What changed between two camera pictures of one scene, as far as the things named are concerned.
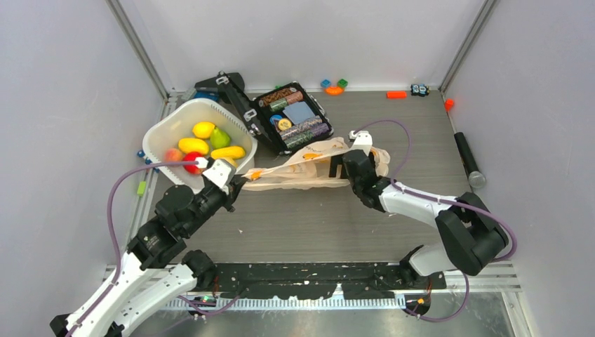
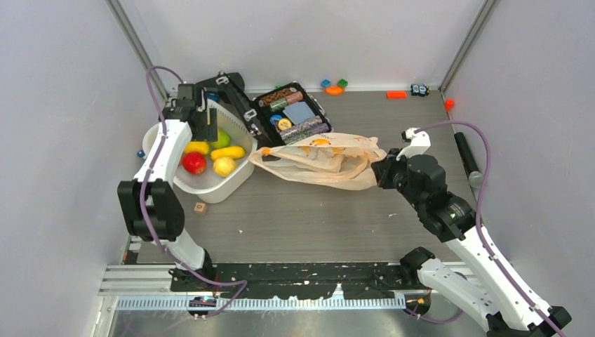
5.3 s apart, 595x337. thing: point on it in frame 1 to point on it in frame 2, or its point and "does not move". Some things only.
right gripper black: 337,160 to 383,168
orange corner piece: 448,103 does not move
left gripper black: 234,187 to 208,132
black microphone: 476,179 does not move
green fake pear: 219,139 does not move
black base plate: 319,280 does not move
